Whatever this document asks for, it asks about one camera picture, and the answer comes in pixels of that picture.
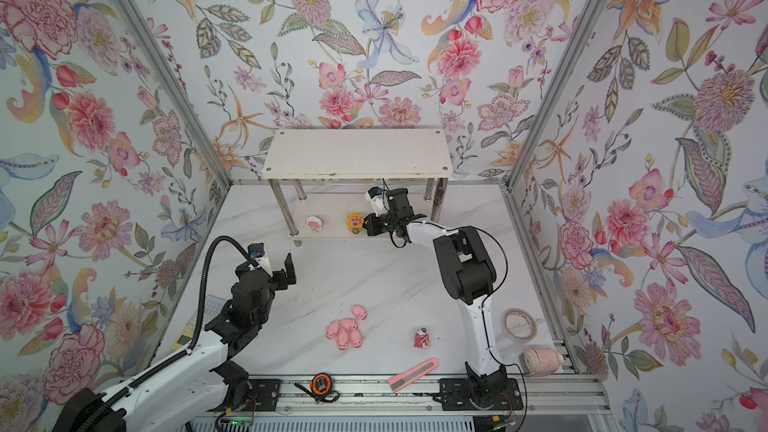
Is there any white two-tier shelf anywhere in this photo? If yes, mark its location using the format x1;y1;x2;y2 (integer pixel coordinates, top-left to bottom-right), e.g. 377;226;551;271
262;129;452;246

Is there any pink round pig toy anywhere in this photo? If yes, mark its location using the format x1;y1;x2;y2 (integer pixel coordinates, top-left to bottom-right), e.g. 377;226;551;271
306;215;325;233

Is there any small red pink figurine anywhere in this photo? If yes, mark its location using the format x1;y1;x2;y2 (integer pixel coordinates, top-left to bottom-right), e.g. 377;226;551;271
413;327;431;349

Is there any clear tape roll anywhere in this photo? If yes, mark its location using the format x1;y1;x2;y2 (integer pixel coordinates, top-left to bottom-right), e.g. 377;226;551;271
502;309;538;343

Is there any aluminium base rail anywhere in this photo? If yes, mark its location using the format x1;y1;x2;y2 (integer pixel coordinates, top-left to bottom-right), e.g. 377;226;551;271
95;374;613;419

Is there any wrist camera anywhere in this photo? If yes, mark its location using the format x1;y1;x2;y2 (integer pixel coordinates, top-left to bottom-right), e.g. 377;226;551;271
247;242;272;275
365;187;387;217

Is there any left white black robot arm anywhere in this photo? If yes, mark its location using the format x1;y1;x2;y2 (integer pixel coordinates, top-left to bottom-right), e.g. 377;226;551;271
53;255;296;431

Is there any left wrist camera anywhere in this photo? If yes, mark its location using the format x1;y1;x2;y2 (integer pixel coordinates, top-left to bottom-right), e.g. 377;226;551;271
247;242;272;275

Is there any left black corrugated cable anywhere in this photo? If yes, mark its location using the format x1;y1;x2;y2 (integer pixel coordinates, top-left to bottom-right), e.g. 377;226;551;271
187;235;256;352

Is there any yellow-haired princess toy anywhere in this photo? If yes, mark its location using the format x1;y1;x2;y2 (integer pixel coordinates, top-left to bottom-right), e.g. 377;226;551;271
346;213;365;235

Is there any yellow grey calculator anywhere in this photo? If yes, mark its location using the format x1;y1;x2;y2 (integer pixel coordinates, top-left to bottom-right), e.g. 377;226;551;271
171;295;226;351

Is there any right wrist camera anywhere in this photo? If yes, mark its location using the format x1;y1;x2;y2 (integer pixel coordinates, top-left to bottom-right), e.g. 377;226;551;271
365;187;387;217

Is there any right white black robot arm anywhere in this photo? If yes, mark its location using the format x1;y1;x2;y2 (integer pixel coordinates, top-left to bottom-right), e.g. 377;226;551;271
363;186;527;412

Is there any pink striped flat tool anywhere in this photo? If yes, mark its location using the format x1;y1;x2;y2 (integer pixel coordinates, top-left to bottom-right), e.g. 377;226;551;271
388;358;440;393

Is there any pink piglet toy cluster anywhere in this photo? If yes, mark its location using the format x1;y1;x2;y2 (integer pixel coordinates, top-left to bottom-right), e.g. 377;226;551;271
325;318;364;351

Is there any black orange tape measure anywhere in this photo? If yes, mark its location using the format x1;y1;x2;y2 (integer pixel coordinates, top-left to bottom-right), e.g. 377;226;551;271
294;373;340;404

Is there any single pink piglet toy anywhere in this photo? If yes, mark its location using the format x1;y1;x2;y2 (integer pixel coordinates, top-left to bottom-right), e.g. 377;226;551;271
351;304;368;321

